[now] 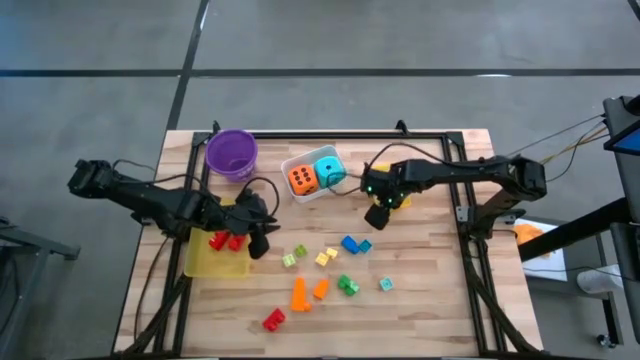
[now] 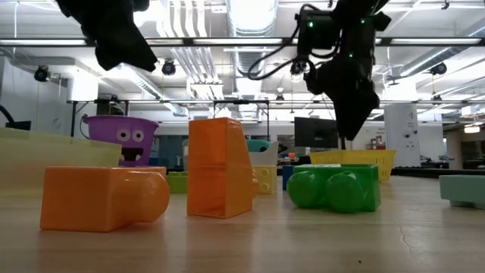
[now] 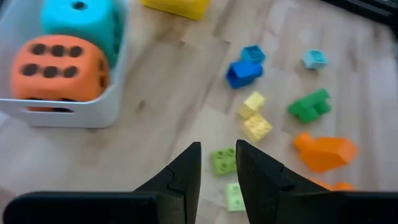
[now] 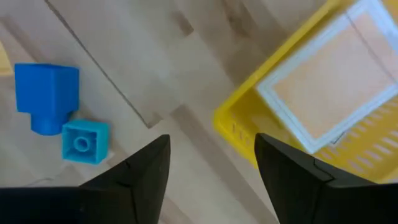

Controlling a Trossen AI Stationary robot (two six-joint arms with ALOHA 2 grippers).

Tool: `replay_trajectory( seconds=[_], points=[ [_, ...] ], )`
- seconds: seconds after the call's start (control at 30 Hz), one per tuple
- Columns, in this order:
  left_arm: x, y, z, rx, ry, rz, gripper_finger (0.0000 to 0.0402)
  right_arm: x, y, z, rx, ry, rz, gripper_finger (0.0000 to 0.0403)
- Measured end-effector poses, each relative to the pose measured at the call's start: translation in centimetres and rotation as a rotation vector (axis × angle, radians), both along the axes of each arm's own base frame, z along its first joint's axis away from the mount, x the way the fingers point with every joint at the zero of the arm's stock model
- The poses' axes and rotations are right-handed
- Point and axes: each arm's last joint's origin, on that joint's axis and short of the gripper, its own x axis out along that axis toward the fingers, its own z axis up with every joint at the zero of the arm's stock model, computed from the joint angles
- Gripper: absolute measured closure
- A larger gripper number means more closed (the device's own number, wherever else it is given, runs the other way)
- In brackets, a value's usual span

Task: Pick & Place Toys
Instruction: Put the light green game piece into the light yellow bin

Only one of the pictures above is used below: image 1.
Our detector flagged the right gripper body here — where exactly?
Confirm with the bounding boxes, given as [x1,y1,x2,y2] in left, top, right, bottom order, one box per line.
[360,160,416,209]

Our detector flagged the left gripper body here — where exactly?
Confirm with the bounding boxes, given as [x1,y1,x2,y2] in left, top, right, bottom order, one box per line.
[232,188,271,236]

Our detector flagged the yellow plastic basket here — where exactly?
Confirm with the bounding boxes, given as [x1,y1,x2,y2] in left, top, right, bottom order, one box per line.
[368,163,412,212]

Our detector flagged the orange foam dice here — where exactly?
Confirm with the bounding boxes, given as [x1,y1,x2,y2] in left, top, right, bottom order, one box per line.
[288,163,320,197]

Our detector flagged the teal foam dice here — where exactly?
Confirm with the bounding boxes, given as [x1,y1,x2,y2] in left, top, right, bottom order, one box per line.
[313,155,348,190]

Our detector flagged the yellow translucent container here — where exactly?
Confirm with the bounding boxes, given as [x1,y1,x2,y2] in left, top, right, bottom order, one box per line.
[183,198,252,279]

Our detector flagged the blue toy block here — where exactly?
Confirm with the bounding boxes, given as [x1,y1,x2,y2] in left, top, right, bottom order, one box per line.
[340,235,362,256]

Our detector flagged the white plastic bin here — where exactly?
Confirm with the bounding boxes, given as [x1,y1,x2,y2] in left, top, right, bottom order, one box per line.
[279,144,349,205]

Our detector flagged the purple monster face bucket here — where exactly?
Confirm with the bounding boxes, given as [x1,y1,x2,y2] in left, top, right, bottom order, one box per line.
[204,128,260,184]

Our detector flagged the long orange toy block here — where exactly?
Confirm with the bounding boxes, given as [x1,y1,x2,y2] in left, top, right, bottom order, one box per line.
[290,276,313,314]

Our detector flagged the large red toy block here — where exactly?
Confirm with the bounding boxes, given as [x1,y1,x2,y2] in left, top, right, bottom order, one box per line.
[262,307,288,334]

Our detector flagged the orange cloth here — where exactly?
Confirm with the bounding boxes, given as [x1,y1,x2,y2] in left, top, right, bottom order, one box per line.
[513,223,551,260]

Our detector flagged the white tray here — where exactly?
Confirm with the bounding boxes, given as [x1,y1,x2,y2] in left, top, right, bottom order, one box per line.
[513,218,570,283]

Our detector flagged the black stand beam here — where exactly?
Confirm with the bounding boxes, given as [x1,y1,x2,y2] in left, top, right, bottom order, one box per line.
[517,197,636,262]

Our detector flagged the grey metal stand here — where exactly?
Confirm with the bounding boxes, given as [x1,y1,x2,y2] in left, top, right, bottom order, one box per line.
[0,214,81,360]

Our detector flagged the grey equipment cart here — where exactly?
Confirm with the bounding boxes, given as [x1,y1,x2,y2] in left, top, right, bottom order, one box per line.
[602,93,640,346]

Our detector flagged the blue screen monitor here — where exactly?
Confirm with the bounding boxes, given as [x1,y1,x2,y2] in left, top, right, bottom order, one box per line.
[603,127,640,156]

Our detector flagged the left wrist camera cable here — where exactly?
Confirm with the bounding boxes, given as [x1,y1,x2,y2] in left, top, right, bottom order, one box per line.
[234,175,281,221]

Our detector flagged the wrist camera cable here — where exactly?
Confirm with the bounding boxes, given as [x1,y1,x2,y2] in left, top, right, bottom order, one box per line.
[234,175,281,221]
[327,142,451,197]

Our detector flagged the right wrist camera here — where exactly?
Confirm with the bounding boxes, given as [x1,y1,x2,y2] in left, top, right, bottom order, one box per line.
[363,203,392,231]

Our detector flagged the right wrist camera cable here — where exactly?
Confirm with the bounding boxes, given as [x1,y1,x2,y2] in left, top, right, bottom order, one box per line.
[327,142,451,197]

